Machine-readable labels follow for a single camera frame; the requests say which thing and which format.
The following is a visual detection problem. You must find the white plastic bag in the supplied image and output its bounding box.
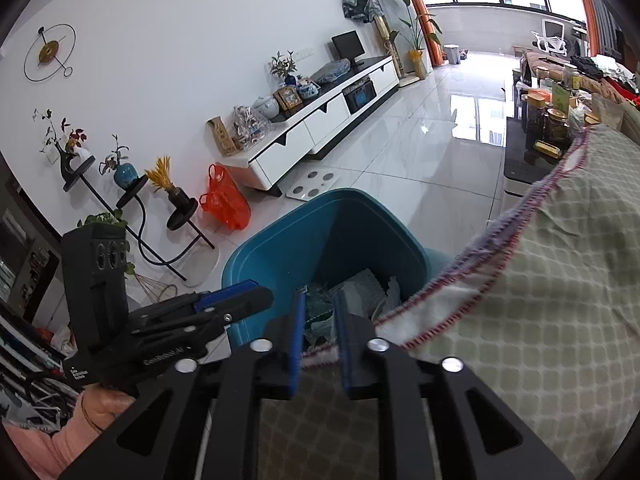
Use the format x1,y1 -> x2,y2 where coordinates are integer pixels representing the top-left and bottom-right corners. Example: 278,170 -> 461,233
304,269 -> 400,347

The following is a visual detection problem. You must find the pink sleeve left forearm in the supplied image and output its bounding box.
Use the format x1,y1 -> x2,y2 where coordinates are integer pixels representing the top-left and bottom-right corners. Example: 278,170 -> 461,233
3,396 -> 100,479

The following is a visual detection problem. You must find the teal plastic trash bin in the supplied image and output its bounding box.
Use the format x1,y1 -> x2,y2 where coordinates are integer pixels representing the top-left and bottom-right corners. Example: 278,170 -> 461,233
222,188 -> 452,349

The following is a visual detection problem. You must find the left hand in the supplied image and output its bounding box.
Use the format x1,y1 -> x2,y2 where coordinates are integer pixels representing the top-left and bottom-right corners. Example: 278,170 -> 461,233
78,384 -> 134,432

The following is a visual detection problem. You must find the black plant stand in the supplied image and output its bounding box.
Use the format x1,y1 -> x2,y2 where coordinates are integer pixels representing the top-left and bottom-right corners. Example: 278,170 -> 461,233
53,141 -> 216,286

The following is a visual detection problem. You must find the orange plastic bag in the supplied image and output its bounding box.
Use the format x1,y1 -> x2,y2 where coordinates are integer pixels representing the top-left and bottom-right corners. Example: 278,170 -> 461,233
198,164 -> 250,231

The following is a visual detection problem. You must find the white bathroom scale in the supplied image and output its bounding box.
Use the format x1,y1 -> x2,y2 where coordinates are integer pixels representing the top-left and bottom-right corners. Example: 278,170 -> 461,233
286,169 -> 341,202

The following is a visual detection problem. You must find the white black TV cabinet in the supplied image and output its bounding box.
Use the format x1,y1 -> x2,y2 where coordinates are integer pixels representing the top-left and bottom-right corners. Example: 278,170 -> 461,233
220,56 -> 399,196

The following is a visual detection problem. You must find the patterned green tablecloth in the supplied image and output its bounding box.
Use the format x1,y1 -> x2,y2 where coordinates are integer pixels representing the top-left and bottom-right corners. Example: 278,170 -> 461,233
254,123 -> 640,480

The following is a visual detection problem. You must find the black monitor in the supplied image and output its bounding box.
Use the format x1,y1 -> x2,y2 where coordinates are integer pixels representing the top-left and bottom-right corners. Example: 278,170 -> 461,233
332,30 -> 364,68

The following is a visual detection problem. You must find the tall green potted plant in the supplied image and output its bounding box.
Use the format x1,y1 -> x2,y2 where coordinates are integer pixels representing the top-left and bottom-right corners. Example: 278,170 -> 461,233
390,0 -> 442,80

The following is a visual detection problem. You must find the cluttered coffee table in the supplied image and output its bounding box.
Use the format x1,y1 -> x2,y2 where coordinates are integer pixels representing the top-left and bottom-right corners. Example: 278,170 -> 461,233
497,50 -> 623,212

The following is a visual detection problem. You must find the white standing air conditioner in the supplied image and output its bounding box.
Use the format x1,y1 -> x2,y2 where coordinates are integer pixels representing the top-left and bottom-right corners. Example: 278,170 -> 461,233
350,0 -> 434,79

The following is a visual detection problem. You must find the green brown sectional sofa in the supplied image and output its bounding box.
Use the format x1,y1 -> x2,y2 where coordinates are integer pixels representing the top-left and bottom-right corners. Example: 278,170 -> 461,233
594,54 -> 639,144

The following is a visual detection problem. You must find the white office chair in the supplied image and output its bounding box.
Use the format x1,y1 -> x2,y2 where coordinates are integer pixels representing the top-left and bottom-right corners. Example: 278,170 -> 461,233
532,18 -> 567,56

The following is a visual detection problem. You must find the round wall clock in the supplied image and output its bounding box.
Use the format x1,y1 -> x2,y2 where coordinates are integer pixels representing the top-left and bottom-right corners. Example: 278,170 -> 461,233
23,23 -> 77,82

